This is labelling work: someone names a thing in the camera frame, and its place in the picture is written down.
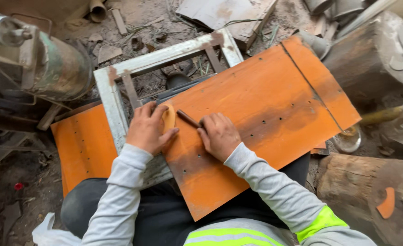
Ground person's dark trousers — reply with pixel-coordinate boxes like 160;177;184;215
60;152;311;246

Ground brown pipe piece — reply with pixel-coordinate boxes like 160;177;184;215
89;0;108;24

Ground brown log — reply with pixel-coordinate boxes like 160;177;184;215
315;153;403;246

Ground black round object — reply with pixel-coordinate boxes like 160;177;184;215
165;71;192;91

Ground large orange board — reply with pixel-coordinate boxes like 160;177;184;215
160;35;362;222

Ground small orange board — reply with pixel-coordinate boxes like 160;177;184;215
50;104;119;198

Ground brown pencil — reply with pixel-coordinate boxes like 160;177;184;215
176;109;203;129

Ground orange cut-off piece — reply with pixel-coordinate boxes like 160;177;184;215
375;187;396;219

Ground grey dusty board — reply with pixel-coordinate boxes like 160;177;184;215
176;0;278;52

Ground green rusty machine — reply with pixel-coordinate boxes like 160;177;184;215
0;3;95;104

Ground clear glass jar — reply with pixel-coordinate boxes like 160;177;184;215
332;124;362;154

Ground short wooden slat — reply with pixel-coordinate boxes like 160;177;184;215
111;8;129;37

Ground yellow tool handle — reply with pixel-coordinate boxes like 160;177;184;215
358;106;403;126

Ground small orange oval template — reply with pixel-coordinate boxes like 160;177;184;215
162;104;177;134

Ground white plastic bag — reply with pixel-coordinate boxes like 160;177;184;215
32;212;83;246

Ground person's left hand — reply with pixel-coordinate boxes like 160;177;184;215
126;101;180;156

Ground person's right hand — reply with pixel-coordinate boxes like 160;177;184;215
197;112;242;163

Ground dusty tree stump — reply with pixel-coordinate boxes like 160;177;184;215
323;11;403;107

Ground small wooden block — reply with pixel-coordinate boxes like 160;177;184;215
37;104;62;132

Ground grey buckets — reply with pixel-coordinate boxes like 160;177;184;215
303;0;367;22

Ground grey curved pipe piece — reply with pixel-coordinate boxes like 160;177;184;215
292;29;332;61

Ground grey reflective vest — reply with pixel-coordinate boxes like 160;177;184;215
183;218;296;246

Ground white rusty metal frame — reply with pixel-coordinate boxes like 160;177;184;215
93;28;245;190

